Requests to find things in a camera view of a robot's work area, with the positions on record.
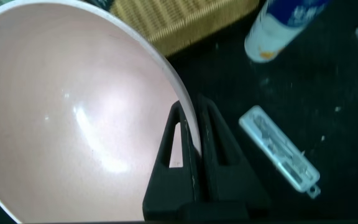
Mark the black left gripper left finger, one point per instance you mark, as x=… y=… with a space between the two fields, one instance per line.
x=172 y=196

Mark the pink plastic bowl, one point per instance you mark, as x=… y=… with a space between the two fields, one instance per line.
x=73 y=109

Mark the blue capped yogurt bottle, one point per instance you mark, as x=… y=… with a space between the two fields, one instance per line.
x=278 y=28

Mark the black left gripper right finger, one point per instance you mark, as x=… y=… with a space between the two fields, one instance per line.
x=225 y=186

